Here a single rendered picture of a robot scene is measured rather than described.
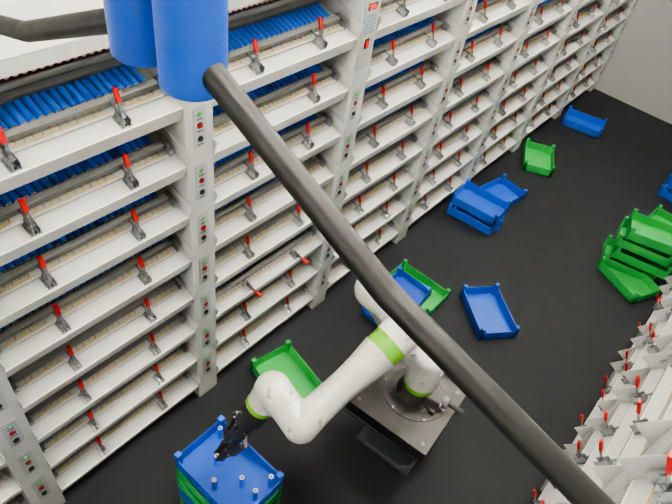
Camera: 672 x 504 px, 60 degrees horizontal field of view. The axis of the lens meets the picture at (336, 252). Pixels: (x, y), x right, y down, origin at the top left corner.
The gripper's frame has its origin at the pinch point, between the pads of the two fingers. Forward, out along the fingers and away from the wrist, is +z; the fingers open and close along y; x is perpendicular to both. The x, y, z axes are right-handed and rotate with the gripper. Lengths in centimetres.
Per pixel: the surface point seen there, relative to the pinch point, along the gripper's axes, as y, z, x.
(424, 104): 118, -92, -86
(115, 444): 28, 43, 18
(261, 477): -8.4, 3.0, -13.5
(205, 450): 5.7, 9.6, 0.8
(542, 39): 180, -136, -187
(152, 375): 40.8, 17.2, 11.7
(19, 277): 27, -40, 68
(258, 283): 62, -17, -22
